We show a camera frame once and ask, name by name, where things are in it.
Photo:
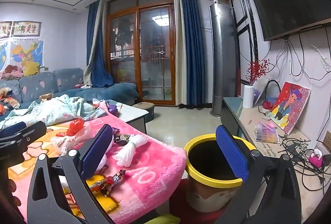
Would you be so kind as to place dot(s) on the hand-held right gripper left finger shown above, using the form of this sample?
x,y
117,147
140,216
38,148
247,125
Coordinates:
x,y
96,153

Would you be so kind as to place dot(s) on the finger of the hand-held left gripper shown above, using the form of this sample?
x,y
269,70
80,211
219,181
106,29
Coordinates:
x,y
13,128
31,134

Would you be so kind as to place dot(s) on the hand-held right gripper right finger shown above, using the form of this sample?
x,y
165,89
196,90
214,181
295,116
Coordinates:
x,y
230,154

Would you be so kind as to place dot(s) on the brown chocolate bar wrapper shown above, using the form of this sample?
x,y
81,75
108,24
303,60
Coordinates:
x,y
111,181

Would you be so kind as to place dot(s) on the yellow rimmed trash bin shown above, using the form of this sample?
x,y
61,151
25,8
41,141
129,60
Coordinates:
x,y
206,181

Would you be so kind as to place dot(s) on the person's left hand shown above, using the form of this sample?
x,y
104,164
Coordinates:
x,y
13,189

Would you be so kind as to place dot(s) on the dark snack wrapper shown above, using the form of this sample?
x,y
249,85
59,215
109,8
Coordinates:
x,y
121,138

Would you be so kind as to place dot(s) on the colourful patterned cloth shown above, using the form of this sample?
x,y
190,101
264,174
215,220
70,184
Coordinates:
x,y
7,98

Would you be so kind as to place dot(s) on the light blue printed quilt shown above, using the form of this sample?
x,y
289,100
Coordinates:
x,y
51,110

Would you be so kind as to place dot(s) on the white plastic bag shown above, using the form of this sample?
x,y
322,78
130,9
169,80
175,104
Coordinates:
x,y
64,142

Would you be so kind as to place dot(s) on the red plastic wrapper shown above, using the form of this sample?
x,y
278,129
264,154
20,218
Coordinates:
x,y
76,125

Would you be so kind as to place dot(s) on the clear bead organiser box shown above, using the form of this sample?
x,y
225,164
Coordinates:
x,y
267,134

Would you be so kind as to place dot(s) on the purple bag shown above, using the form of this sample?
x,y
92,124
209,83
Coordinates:
x,y
113,109

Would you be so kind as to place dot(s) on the pink plastic tool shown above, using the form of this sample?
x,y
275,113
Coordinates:
x,y
271,125

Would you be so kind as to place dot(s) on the white top coffee table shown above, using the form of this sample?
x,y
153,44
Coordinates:
x,y
132,111

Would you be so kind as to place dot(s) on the pile of pink clothes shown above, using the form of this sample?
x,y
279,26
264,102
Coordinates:
x,y
13,71

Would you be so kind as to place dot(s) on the white ribbed vase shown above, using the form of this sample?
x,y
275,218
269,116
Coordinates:
x,y
248,97

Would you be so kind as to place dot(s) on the pink fleece blanket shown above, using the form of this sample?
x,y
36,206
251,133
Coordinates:
x,y
155,167

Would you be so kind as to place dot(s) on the yellow pillow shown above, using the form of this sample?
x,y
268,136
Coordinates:
x,y
31,68

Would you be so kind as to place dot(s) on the white purple picture card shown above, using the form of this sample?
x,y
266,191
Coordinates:
x,y
260,94

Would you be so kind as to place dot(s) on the small dark stool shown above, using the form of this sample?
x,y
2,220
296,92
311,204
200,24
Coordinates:
x,y
147,110

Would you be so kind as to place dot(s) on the blue patterned sofa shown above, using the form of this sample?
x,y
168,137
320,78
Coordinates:
x,y
69,79

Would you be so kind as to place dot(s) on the colourful portrait painting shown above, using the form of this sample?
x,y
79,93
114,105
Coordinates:
x,y
287,105

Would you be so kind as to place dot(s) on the pink tape dispenser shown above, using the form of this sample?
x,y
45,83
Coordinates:
x,y
315,160

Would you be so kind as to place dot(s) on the silver tower air conditioner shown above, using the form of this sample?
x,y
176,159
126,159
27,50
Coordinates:
x,y
223,58

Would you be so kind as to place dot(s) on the framed calligraphy picture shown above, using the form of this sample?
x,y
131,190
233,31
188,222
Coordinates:
x,y
5,30
27,29

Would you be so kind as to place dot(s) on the wooden glass sliding door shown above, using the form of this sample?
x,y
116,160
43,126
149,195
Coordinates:
x,y
152,58

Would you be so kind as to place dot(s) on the blue curtain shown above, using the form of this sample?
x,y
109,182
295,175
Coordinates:
x,y
95,32
190,45

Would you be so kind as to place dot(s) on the white power strip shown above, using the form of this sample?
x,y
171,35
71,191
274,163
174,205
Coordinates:
x,y
324,59

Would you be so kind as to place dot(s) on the blue world wall map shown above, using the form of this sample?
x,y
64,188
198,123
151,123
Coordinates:
x,y
4,57

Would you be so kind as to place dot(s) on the colourful country wall map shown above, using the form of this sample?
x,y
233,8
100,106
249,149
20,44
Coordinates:
x,y
27,53

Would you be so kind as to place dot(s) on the wall socket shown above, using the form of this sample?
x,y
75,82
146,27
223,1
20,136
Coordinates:
x,y
328,137

